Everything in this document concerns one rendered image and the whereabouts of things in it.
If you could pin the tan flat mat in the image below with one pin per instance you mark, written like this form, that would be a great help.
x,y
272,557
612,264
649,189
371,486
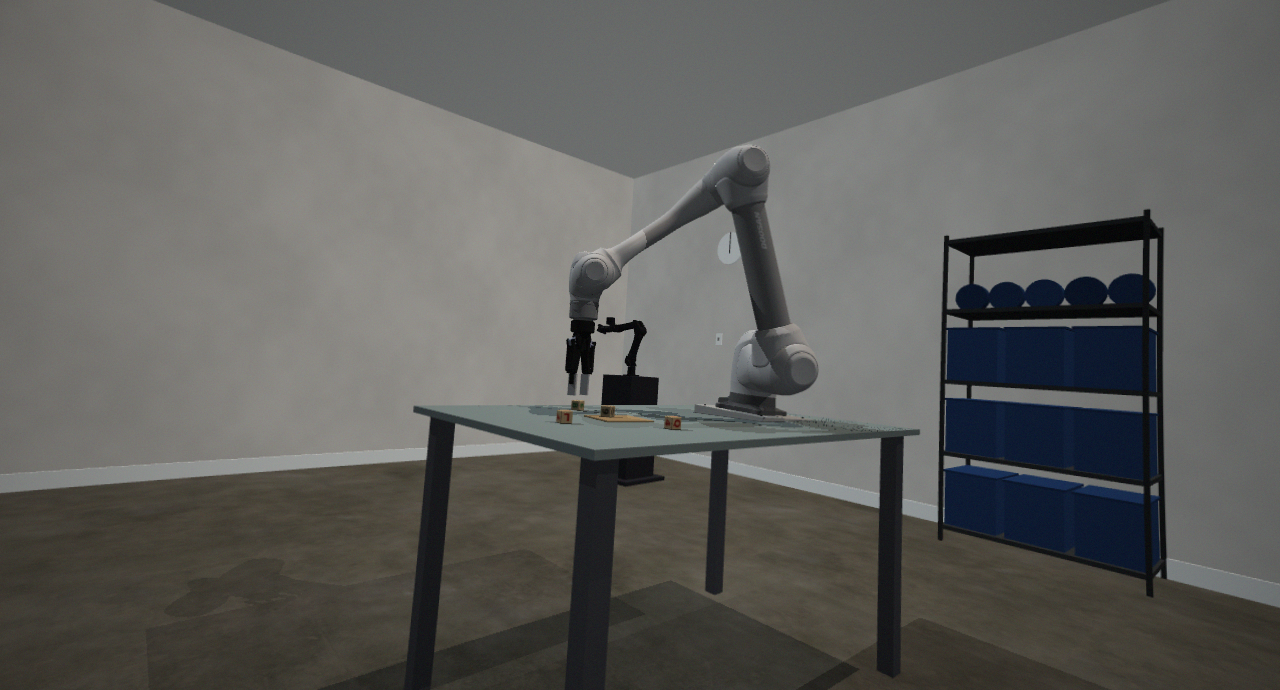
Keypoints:
x,y
618,418

